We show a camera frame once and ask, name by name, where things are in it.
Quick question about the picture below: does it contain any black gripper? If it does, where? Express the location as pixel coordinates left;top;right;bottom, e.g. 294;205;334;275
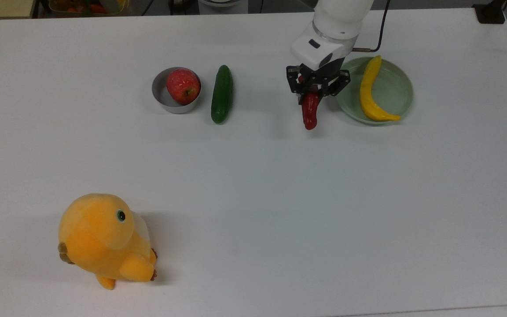
286;62;351;104

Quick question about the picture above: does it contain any red chili pepper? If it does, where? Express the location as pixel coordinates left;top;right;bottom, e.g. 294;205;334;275
301;90;323;131

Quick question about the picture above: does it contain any pale green plastic plate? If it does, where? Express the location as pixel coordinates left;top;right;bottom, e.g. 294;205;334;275
336;56;414;125

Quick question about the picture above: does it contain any yellow toy banana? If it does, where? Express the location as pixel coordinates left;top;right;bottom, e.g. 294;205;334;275
360;55;401;122

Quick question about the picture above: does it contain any green toy cucumber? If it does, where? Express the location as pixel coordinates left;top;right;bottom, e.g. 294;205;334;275
211;65;234;125

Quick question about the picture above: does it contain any red toy apple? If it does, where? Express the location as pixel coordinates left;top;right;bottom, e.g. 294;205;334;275
166;69;201;105

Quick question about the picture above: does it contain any small grey round bowl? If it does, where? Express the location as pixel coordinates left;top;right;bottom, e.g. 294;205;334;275
151;67;202;114

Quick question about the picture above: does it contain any black stand base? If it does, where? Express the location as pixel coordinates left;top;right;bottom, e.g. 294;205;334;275
473;0;507;25

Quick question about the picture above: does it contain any clear box of toy vegetables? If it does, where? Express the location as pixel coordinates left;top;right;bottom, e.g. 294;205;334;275
49;0;129;16

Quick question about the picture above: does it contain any orange plush dragon toy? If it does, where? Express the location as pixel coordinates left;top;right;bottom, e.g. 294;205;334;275
58;194;158;290

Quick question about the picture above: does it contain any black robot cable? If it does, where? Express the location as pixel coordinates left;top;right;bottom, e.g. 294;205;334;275
353;0;390;53

